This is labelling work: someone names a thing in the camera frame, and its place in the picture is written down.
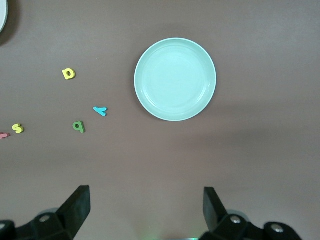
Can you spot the yellow foam letter D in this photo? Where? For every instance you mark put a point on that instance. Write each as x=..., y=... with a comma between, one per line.
x=65, y=74

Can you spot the yellow foam letter s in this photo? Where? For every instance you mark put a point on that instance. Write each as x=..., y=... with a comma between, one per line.
x=18, y=128

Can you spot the green plastic plate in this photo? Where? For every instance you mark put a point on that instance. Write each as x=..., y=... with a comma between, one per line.
x=175, y=79

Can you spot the green foam letter q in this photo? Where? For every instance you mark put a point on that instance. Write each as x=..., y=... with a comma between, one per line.
x=82, y=128

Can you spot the pink foam letter f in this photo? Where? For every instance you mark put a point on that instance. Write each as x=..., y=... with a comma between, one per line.
x=3, y=135

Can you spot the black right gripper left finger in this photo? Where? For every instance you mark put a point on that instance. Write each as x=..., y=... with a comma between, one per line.
x=72, y=212

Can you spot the cyan foam letter Y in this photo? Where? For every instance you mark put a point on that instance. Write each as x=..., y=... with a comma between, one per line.
x=102, y=112

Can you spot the brown paper table cover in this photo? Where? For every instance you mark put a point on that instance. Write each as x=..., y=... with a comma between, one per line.
x=250, y=150

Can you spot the beige plastic plate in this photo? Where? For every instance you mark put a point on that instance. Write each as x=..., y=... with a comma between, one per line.
x=2, y=15

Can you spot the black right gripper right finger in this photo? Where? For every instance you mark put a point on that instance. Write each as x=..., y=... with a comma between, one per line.
x=215, y=215

